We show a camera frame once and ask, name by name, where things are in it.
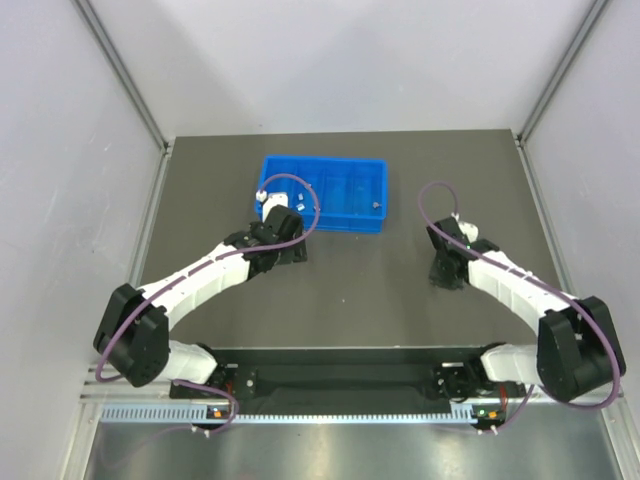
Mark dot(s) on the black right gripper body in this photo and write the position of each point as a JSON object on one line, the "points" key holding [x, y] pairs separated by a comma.
{"points": [[446, 270]]}

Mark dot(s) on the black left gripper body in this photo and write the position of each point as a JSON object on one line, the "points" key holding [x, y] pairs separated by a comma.
{"points": [[296, 250]]}

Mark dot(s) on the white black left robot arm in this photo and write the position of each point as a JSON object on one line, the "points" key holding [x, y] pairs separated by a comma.
{"points": [[134, 333]]}

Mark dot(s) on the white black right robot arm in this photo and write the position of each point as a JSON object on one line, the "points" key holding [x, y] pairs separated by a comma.
{"points": [[577, 349]]}

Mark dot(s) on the blue plastic divided bin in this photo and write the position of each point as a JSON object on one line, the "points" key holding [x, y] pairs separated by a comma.
{"points": [[345, 188]]}

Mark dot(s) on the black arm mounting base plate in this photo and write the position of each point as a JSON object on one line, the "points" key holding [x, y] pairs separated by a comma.
{"points": [[433, 373]]}

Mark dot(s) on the grey slotted cable duct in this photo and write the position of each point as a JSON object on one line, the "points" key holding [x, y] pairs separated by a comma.
{"points": [[217, 413]]}

